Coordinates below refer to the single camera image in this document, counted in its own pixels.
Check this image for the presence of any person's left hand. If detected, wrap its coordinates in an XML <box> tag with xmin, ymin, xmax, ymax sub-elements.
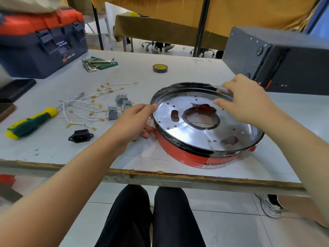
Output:
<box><xmin>109</xmin><ymin>103</ymin><xmax>159</xmax><ymax>155</ymax></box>

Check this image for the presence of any person's right hand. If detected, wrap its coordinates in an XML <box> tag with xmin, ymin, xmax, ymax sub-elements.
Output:
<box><xmin>213</xmin><ymin>74</ymin><xmax>277</xmax><ymax>129</ymax></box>

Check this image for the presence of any red electric cooker housing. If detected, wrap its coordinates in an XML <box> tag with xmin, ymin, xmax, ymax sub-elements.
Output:
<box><xmin>150</xmin><ymin>82</ymin><xmax>265</xmax><ymax>169</ymax></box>

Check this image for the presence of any person's right forearm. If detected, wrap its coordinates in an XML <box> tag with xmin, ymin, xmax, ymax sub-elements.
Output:
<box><xmin>265</xmin><ymin>110</ymin><xmax>329</xmax><ymax>224</ymax></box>

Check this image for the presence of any person's left forearm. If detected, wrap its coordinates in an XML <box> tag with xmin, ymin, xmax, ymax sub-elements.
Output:
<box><xmin>0</xmin><ymin>126</ymin><xmax>129</xmax><ymax>247</ymax></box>

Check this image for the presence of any silver perforated metal plate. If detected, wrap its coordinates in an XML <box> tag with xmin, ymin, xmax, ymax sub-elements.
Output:
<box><xmin>152</xmin><ymin>83</ymin><xmax>264</xmax><ymax>152</ymax></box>

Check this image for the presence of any black power inlet socket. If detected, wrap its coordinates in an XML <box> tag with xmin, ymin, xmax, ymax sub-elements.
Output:
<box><xmin>68</xmin><ymin>129</ymin><xmax>94</xmax><ymax>144</ymax></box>

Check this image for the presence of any black stand pole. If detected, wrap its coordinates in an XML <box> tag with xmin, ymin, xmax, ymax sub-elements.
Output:
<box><xmin>91</xmin><ymin>2</ymin><xmax>104</xmax><ymax>51</ymax></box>
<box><xmin>193</xmin><ymin>0</ymin><xmax>211</xmax><ymax>57</ymax></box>

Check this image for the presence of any hex key set green holder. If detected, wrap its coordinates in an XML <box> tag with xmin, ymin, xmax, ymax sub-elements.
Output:
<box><xmin>81</xmin><ymin>57</ymin><xmax>119</xmax><ymax>72</ymax></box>

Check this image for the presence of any large black metal case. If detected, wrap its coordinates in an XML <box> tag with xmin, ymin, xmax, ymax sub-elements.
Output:
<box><xmin>222</xmin><ymin>26</ymin><xmax>329</xmax><ymax>96</ymax></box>

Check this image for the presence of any person's left leg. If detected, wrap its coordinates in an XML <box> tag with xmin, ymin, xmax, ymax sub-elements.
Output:
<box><xmin>95</xmin><ymin>184</ymin><xmax>153</xmax><ymax>247</ymax></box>

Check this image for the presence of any person's leg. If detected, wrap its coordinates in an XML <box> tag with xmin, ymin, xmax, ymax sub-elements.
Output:
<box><xmin>152</xmin><ymin>186</ymin><xmax>206</xmax><ymax>247</ymax></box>
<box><xmin>95</xmin><ymin>184</ymin><xmax>153</xmax><ymax>247</ymax></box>
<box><xmin>276</xmin><ymin>195</ymin><xmax>329</xmax><ymax>228</ymax></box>

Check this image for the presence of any person's right leg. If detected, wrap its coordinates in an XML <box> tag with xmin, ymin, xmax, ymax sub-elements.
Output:
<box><xmin>152</xmin><ymin>186</ymin><xmax>206</xmax><ymax>247</ymax></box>

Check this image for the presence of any yellow hanging curtain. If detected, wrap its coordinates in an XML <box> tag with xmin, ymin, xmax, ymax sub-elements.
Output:
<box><xmin>89</xmin><ymin>0</ymin><xmax>319</xmax><ymax>36</ymax></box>

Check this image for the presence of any table with olive cloth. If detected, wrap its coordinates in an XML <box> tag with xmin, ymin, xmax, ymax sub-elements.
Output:
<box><xmin>114</xmin><ymin>13</ymin><xmax>229</xmax><ymax>50</ymax></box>

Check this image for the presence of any white chair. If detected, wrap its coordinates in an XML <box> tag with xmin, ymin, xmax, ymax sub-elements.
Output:
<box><xmin>83</xmin><ymin>14</ymin><xmax>113</xmax><ymax>51</ymax></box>

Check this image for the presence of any grey sneaker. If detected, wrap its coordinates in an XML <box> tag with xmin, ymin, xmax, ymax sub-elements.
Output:
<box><xmin>254</xmin><ymin>193</ymin><xmax>283</xmax><ymax>219</ymax></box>

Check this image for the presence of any green and yellow screwdriver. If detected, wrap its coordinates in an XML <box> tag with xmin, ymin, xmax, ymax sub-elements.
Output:
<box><xmin>6</xmin><ymin>92</ymin><xmax>85</xmax><ymax>140</ymax></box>

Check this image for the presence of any blue panel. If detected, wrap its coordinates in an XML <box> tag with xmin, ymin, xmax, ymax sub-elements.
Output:
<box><xmin>306</xmin><ymin>0</ymin><xmax>329</xmax><ymax>39</ymax></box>

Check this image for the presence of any black flat case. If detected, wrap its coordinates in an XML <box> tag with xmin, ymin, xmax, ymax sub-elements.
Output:
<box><xmin>0</xmin><ymin>78</ymin><xmax>36</xmax><ymax>104</ymax></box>

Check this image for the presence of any blue and orange toolbox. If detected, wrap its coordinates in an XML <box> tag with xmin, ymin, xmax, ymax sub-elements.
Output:
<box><xmin>0</xmin><ymin>8</ymin><xmax>89</xmax><ymax>79</ymax></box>

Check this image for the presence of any brown flat board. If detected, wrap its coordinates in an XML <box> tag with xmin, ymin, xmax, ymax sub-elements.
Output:
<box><xmin>0</xmin><ymin>103</ymin><xmax>16</xmax><ymax>124</ymax></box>

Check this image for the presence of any red object under table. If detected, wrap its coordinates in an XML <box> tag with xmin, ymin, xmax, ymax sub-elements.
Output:
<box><xmin>0</xmin><ymin>174</ymin><xmax>16</xmax><ymax>187</ymax></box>

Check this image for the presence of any beige cloth bag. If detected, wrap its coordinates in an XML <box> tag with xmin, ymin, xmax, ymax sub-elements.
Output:
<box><xmin>0</xmin><ymin>0</ymin><xmax>68</xmax><ymax>14</ymax></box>

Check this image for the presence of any bunch of white terminal wires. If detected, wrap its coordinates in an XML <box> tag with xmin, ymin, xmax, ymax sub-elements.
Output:
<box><xmin>59</xmin><ymin>82</ymin><xmax>138</xmax><ymax>131</ymax></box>

